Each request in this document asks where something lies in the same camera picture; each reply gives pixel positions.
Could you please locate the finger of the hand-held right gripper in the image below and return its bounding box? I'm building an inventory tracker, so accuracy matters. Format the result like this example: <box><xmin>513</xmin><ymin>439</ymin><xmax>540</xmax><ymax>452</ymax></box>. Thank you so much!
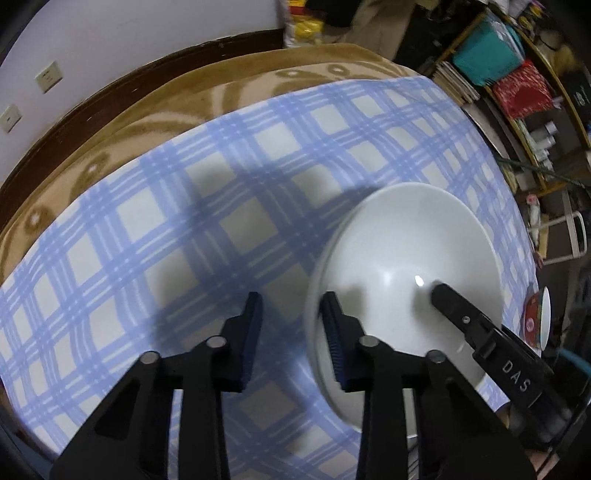
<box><xmin>431</xmin><ymin>283</ymin><xmax>502</xmax><ymax>355</ymax></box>

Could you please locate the wall socket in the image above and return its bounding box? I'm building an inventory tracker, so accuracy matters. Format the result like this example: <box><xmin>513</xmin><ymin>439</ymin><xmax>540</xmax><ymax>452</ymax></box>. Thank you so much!
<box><xmin>36</xmin><ymin>61</ymin><xmax>64</xmax><ymax>94</ymax></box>
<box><xmin>0</xmin><ymin>104</ymin><xmax>24</xmax><ymax>134</ymax></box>

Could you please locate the red patterned bag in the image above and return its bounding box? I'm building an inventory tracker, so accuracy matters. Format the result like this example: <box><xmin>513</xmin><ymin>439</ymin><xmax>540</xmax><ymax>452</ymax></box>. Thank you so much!
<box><xmin>491</xmin><ymin>60</ymin><xmax>556</xmax><ymax>119</ymax></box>

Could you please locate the black pole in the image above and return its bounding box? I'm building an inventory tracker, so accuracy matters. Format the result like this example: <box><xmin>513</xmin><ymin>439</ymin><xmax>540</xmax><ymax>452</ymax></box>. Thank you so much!
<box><xmin>496</xmin><ymin>156</ymin><xmax>591</xmax><ymax>191</ymax></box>

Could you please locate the red patterned bowl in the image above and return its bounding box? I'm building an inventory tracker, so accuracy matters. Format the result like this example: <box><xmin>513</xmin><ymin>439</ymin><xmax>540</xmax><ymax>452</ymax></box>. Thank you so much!
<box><xmin>522</xmin><ymin>286</ymin><xmax>553</xmax><ymax>352</ymax></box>

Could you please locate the white rolling cart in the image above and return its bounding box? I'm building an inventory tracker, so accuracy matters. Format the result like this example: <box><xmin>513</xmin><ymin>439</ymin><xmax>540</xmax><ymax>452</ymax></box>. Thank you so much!
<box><xmin>525</xmin><ymin>188</ymin><xmax>588</xmax><ymax>267</ymax></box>

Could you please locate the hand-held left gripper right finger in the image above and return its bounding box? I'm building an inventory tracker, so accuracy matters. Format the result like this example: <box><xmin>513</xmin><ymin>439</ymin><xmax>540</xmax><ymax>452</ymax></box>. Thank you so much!
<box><xmin>322</xmin><ymin>292</ymin><xmax>536</xmax><ymax>480</ymax></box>

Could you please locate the white bowl with small label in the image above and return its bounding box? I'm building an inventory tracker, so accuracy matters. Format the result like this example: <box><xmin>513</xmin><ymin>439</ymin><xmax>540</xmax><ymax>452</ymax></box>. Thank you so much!
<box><xmin>305</xmin><ymin>182</ymin><xmax>504</xmax><ymax>435</ymax></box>

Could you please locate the teal bag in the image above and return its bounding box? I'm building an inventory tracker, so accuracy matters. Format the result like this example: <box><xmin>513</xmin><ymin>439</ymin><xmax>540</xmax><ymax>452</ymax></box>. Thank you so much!
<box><xmin>451</xmin><ymin>21</ymin><xmax>526</xmax><ymax>87</ymax></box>

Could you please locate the yellow snack bag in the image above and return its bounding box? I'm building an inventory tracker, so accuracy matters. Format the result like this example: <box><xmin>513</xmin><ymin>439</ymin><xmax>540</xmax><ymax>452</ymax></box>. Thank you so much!
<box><xmin>283</xmin><ymin>0</ymin><xmax>325</xmax><ymax>48</ymax></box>

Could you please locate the brown patterned blanket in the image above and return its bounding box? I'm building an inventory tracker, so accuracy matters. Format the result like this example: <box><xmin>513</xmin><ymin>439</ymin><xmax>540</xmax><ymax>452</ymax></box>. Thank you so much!
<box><xmin>0</xmin><ymin>44</ymin><xmax>416</xmax><ymax>280</ymax></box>

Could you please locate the wooden shelf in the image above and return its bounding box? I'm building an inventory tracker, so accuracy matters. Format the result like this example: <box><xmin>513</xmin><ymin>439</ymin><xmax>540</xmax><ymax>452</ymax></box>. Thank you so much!
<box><xmin>431</xmin><ymin>9</ymin><xmax>591</xmax><ymax>197</ymax></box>

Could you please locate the black box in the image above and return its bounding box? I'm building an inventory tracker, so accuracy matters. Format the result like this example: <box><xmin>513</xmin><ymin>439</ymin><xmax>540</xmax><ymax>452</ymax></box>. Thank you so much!
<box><xmin>564</xmin><ymin>60</ymin><xmax>591</xmax><ymax>145</ymax></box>

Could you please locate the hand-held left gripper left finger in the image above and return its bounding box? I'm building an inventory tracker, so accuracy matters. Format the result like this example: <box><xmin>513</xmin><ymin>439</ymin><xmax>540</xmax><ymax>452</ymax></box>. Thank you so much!
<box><xmin>50</xmin><ymin>292</ymin><xmax>264</xmax><ymax>480</ymax></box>

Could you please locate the stack of old books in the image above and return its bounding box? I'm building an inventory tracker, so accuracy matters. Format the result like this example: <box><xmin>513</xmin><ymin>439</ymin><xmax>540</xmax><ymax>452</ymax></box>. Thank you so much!
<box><xmin>431</xmin><ymin>60</ymin><xmax>482</xmax><ymax>105</ymax></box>

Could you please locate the blue plaid cloth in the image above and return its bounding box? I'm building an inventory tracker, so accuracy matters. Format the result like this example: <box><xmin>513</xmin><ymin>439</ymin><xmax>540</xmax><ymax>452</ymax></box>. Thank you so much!
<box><xmin>0</xmin><ymin>76</ymin><xmax>540</xmax><ymax>480</ymax></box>

